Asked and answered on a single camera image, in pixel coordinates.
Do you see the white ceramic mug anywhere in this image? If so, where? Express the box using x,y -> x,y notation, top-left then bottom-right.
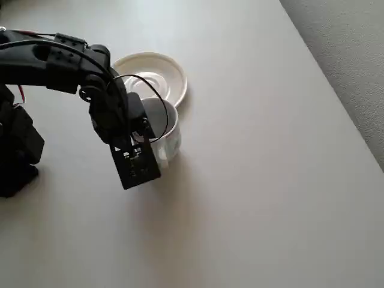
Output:
131,97 -> 182,169

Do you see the cream ceramic saucer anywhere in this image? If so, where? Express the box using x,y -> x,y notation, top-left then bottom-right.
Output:
112,52 -> 188,109

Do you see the red cable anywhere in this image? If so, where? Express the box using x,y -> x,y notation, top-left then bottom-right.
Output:
13,29 -> 56,105

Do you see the black cable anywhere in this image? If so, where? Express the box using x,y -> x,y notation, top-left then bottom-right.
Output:
0,39 -> 169,142

